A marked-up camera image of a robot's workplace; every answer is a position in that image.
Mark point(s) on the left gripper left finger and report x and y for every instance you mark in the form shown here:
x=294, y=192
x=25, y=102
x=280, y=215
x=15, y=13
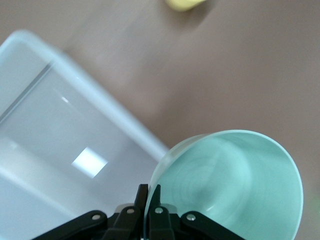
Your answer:
x=125, y=225

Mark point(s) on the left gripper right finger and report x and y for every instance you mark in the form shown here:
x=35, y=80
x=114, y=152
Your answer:
x=162, y=225

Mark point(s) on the pale green bowl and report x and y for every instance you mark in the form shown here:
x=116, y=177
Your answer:
x=237, y=175

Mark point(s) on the yellow plastic cup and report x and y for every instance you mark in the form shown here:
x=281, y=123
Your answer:
x=185, y=4

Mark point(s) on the white square label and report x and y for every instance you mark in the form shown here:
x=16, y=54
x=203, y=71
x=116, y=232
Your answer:
x=89, y=162

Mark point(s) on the translucent white plastic bin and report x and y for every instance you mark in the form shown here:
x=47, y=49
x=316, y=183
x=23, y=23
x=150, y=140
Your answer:
x=50, y=125

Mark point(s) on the brown table cover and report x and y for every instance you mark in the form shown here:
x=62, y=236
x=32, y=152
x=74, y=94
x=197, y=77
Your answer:
x=225, y=75

